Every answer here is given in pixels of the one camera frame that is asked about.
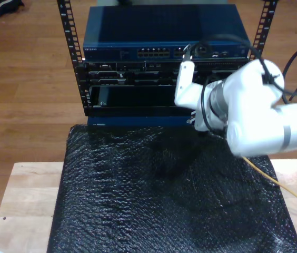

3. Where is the black rack server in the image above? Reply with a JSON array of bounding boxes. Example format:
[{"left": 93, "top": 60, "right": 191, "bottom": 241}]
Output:
[{"left": 85, "top": 61, "right": 244, "bottom": 86}]

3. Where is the blue base unit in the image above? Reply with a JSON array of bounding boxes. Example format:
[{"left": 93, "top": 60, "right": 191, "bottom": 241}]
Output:
[{"left": 87, "top": 115, "right": 199, "bottom": 128}]

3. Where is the black camera cable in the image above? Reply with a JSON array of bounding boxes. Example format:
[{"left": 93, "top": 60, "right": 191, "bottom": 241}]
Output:
[{"left": 195, "top": 34, "right": 297, "bottom": 105}]

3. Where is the dark sneaker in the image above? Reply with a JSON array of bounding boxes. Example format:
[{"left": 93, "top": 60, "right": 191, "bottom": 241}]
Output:
[{"left": 0, "top": 0, "right": 25, "bottom": 17}]

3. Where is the yellow network cable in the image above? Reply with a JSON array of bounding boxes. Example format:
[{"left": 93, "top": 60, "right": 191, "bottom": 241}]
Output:
[{"left": 241, "top": 156, "right": 297, "bottom": 216}]

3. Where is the blue network switch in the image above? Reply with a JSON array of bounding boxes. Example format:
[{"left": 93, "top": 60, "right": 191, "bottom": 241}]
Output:
[{"left": 82, "top": 4, "right": 251, "bottom": 62}]

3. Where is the black bubble mat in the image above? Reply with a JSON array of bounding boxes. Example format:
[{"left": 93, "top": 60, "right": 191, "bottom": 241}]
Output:
[{"left": 47, "top": 123, "right": 297, "bottom": 253}]

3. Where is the black perforated rack post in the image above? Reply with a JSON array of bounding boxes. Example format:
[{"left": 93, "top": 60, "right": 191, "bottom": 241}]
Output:
[
  {"left": 247, "top": 0, "right": 280, "bottom": 64},
  {"left": 56, "top": 0, "right": 91, "bottom": 117}
]

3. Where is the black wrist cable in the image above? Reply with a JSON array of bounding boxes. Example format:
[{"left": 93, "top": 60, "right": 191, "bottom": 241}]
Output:
[{"left": 200, "top": 76, "right": 215, "bottom": 135}]

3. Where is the black rack shelf tray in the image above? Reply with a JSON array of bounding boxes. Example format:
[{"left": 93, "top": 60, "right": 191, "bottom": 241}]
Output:
[{"left": 85, "top": 84, "right": 194, "bottom": 117}]

